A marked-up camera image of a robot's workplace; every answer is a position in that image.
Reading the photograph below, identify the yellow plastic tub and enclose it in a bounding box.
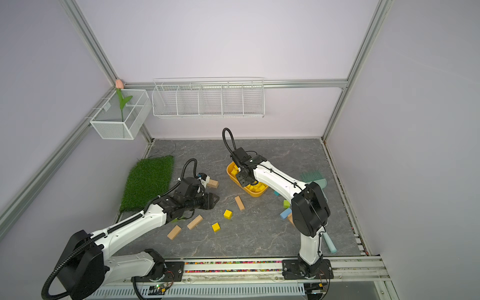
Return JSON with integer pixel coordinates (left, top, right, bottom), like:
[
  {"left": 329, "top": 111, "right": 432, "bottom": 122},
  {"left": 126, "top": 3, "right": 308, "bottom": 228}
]
[{"left": 225, "top": 162, "right": 270, "bottom": 198}]

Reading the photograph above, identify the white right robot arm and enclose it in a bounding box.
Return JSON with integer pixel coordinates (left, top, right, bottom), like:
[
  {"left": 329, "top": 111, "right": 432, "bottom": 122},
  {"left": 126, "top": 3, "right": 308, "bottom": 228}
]
[{"left": 229, "top": 147, "right": 331, "bottom": 278}]

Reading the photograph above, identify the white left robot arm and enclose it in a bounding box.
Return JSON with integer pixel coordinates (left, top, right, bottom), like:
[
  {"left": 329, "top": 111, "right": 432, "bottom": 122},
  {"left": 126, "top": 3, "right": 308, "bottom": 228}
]
[{"left": 41, "top": 173, "right": 220, "bottom": 300}]

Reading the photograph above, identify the natural wood cube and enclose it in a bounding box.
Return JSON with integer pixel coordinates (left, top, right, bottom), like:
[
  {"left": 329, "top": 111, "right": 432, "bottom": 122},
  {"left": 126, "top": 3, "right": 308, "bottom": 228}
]
[{"left": 207, "top": 179, "right": 219, "bottom": 189}]

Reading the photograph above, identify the natural wood long block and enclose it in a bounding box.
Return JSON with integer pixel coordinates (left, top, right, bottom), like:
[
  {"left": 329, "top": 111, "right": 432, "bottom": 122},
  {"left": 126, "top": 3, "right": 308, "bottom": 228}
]
[{"left": 187, "top": 215, "right": 203, "bottom": 230}]

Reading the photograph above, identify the natural wood block lower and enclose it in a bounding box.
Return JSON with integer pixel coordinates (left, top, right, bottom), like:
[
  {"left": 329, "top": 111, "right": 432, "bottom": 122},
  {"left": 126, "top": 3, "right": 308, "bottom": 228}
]
[{"left": 167, "top": 226, "right": 182, "bottom": 240}]

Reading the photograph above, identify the yellow small cube bottom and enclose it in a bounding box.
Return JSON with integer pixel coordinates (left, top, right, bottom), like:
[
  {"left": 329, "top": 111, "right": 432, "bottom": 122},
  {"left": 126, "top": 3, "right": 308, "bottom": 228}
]
[{"left": 212, "top": 222, "right": 221, "bottom": 233}]

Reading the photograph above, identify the natural wood centre block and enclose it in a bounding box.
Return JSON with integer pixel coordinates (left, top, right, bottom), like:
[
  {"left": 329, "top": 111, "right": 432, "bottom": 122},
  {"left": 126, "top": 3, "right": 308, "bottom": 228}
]
[{"left": 235, "top": 196, "right": 245, "bottom": 211}]

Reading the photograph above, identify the yellow cube below flat block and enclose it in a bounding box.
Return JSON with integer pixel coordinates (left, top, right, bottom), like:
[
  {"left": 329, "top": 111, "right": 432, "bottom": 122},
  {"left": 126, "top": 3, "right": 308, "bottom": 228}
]
[{"left": 224, "top": 209, "right": 233, "bottom": 220}]

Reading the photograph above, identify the green artificial grass mat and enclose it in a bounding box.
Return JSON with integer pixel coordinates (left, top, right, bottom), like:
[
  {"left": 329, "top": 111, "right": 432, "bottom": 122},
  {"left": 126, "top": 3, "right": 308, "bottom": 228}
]
[{"left": 119, "top": 156, "right": 175, "bottom": 213}]

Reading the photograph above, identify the green plastic dustpan brush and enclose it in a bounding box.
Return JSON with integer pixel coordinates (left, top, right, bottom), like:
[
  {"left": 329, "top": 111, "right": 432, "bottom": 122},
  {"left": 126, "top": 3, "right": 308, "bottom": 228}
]
[{"left": 301, "top": 171, "right": 327, "bottom": 189}]

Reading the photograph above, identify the light blue block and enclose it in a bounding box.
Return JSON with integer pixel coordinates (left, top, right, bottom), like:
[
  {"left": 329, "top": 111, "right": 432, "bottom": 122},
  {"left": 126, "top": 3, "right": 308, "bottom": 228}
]
[{"left": 280, "top": 208, "right": 292, "bottom": 220}]

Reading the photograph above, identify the white mesh corner basket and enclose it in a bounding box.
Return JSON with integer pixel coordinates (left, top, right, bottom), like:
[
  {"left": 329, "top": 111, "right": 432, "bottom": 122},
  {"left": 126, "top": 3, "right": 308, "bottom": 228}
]
[{"left": 90, "top": 89, "right": 152, "bottom": 140}]

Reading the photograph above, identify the light blue plastic scoop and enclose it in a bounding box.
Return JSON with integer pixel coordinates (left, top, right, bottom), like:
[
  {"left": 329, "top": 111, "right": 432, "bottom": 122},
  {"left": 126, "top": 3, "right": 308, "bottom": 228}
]
[{"left": 322, "top": 232, "right": 338, "bottom": 254}]

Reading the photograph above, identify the pink artificial tulip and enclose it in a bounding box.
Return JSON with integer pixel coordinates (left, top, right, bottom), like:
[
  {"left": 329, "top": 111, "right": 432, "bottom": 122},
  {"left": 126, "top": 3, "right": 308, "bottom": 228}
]
[{"left": 115, "top": 79, "right": 132, "bottom": 121}]

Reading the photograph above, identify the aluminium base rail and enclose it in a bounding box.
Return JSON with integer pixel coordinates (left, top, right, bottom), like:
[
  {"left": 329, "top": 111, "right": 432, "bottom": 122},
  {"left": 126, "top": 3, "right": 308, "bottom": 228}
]
[{"left": 89, "top": 256, "right": 398, "bottom": 300}]

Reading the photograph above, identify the white wire shelf basket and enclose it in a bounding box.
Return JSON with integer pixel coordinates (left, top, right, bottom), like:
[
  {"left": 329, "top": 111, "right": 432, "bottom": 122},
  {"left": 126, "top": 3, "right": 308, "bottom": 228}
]
[{"left": 152, "top": 77, "right": 266, "bottom": 118}]

